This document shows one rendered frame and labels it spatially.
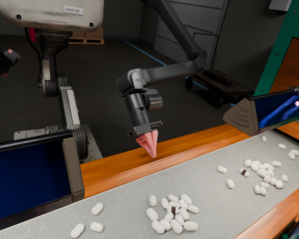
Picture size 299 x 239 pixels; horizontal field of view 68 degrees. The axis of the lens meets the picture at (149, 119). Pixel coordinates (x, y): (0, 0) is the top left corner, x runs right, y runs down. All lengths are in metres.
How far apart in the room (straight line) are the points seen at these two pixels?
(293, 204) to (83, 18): 0.92
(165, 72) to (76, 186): 0.63
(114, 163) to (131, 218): 0.20
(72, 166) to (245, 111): 0.36
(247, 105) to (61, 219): 0.52
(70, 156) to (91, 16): 0.68
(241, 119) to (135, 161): 0.41
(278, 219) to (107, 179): 0.51
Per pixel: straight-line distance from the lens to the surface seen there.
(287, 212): 0.82
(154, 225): 0.62
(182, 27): 1.04
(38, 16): 0.86
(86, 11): 0.87
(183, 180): 0.78
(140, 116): 0.66
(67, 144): 0.26
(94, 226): 0.61
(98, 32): 6.65
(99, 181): 0.69
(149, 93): 0.74
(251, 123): 0.49
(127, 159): 0.78
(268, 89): 1.34
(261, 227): 0.73
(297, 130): 1.25
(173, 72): 0.85
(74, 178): 0.26
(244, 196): 0.83
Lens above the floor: 1.25
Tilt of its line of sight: 28 degrees down
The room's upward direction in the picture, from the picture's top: 10 degrees clockwise
